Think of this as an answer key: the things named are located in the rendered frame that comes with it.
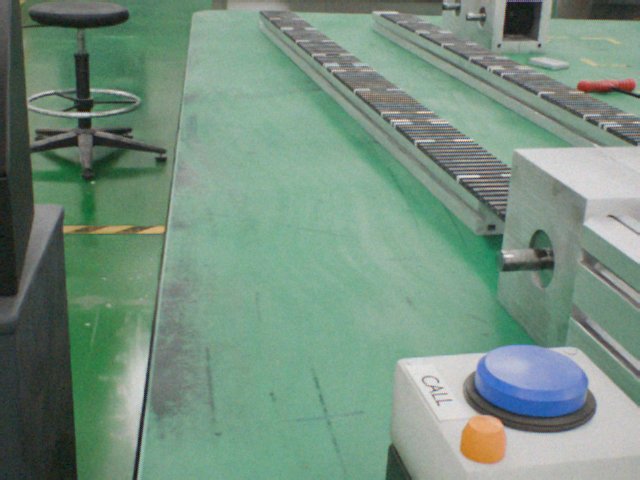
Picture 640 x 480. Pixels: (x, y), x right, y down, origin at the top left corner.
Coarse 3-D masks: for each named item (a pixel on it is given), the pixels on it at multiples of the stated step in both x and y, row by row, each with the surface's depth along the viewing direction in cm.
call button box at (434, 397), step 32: (576, 352) 39; (416, 384) 36; (448, 384) 36; (608, 384) 37; (416, 416) 35; (448, 416) 34; (512, 416) 33; (576, 416) 34; (608, 416) 34; (416, 448) 36; (448, 448) 32; (512, 448) 32; (544, 448) 32; (576, 448) 32; (608, 448) 32
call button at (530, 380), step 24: (480, 360) 35; (504, 360) 35; (528, 360) 35; (552, 360) 35; (480, 384) 34; (504, 384) 34; (528, 384) 33; (552, 384) 34; (576, 384) 34; (504, 408) 34; (528, 408) 33; (552, 408) 33; (576, 408) 34
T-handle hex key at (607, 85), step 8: (584, 80) 116; (608, 80) 117; (616, 80) 118; (624, 80) 118; (632, 80) 119; (576, 88) 117; (584, 88) 116; (592, 88) 116; (600, 88) 117; (608, 88) 117; (616, 88) 116; (624, 88) 118; (632, 88) 119; (632, 96) 114
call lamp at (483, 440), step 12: (480, 420) 31; (492, 420) 32; (468, 432) 31; (480, 432) 31; (492, 432) 31; (504, 432) 31; (468, 444) 31; (480, 444) 31; (492, 444) 31; (504, 444) 31; (468, 456) 31; (480, 456) 31; (492, 456) 31; (504, 456) 32
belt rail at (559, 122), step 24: (384, 24) 153; (408, 48) 142; (432, 48) 132; (456, 72) 123; (480, 72) 116; (504, 96) 109; (528, 96) 103; (552, 120) 99; (576, 120) 93; (576, 144) 93; (600, 144) 90; (624, 144) 84
